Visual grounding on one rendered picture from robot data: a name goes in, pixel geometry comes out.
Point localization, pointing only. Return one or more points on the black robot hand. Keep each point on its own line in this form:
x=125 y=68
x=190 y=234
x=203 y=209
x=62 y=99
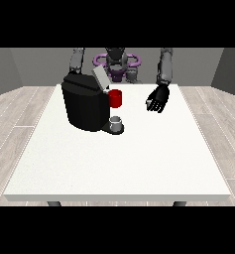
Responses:
x=160 y=97

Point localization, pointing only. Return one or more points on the small grey coffee pod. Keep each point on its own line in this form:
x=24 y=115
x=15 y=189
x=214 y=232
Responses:
x=132 y=76

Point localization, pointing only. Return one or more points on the red pod holder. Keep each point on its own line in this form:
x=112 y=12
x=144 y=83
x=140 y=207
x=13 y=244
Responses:
x=115 y=98

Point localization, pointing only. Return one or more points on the pale grey machine lid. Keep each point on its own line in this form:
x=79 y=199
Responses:
x=100 y=76

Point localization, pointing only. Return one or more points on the black coffee machine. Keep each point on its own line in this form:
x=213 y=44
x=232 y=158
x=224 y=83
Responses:
x=84 y=104

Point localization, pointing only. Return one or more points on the small grey cup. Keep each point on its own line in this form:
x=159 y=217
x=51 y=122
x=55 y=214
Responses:
x=116 y=123

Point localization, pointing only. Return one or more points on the grey robot trunk purple rings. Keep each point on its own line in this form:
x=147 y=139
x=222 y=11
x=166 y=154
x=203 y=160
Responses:
x=115 y=64

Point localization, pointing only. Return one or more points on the dark table leg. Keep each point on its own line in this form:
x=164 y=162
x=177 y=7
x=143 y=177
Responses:
x=179 y=203
x=54 y=203

